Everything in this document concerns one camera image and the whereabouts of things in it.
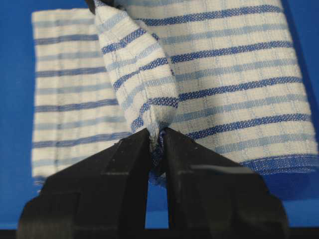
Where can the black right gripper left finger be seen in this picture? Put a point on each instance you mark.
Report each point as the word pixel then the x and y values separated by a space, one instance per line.
pixel 101 197

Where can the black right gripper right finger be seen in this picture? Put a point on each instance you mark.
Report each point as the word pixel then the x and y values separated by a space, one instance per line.
pixel 212 197

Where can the blue white striped towel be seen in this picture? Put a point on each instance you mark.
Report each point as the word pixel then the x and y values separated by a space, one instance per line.
pixel 222 72

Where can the blue table mat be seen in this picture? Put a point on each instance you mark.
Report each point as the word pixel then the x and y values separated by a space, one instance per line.
pixel 17 88

